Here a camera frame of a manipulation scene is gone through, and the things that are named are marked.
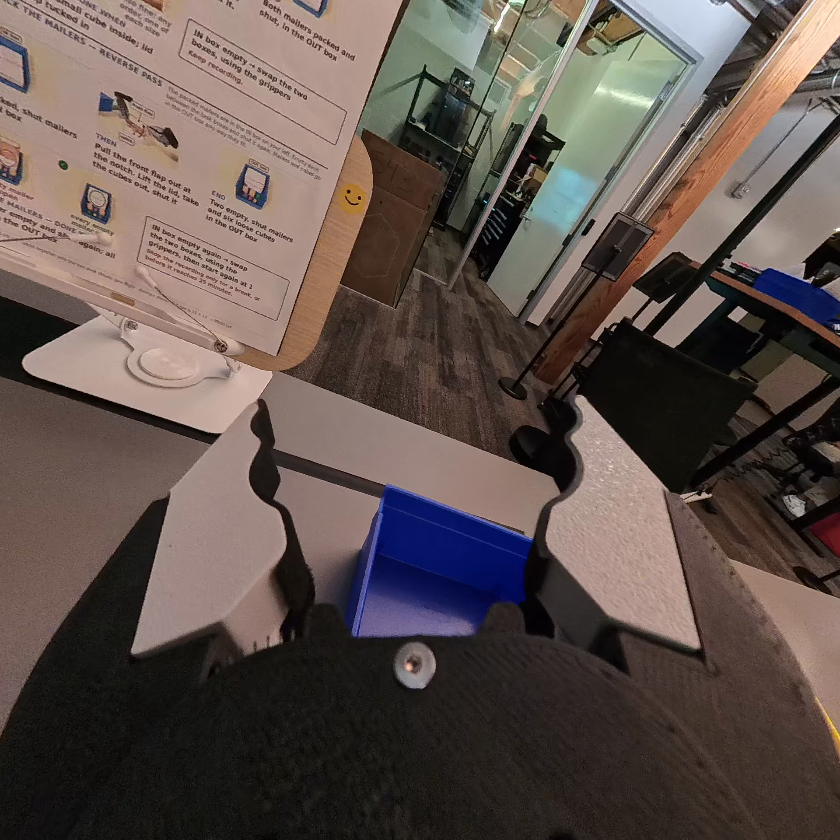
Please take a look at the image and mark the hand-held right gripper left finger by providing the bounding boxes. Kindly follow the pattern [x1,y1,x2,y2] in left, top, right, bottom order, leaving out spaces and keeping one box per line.
[130,399,316,659]

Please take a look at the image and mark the black round stand base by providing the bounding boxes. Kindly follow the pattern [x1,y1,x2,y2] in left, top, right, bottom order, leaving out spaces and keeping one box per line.
[509,424,560,468]

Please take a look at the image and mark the black floor sign stand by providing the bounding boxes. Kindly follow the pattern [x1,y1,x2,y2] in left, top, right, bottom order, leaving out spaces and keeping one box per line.
[499,210,657,403]

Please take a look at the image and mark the blue plastic bin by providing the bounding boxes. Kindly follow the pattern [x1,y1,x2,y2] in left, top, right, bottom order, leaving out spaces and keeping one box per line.
[346,484,536,639]
[752,266,840,327]

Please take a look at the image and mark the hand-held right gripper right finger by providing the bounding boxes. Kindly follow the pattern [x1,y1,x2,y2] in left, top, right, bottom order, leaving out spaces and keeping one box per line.
[525,394,703,654]

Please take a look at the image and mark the black metal shelf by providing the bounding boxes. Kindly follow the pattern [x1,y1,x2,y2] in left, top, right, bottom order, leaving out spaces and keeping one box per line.
[399,64,497,232]

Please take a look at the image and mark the large brown cardboard box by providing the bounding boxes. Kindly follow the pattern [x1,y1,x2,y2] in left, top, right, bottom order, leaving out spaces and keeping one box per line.
[340,129,448,309]

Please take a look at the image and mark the glass door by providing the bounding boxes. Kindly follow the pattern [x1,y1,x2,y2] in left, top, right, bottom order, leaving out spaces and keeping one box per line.
[486,29,698,324]

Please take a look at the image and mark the black fabric chair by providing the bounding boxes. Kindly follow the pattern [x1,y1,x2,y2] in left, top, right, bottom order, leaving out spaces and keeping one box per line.
[576,320,759,494]

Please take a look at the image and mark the white sheet stand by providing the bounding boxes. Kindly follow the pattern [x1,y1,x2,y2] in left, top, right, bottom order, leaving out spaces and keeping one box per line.
[21,259,274,435]

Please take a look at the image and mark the wooden post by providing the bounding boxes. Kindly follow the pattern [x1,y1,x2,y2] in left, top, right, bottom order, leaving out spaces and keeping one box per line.
[533,0,840,387]

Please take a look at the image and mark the wooden top table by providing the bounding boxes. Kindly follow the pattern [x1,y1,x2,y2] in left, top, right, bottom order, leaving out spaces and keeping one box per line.
[682,259,840,578]

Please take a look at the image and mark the printed instruction sheet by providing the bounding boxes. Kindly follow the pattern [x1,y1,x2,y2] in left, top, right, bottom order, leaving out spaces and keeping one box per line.
[0,0,406,357]

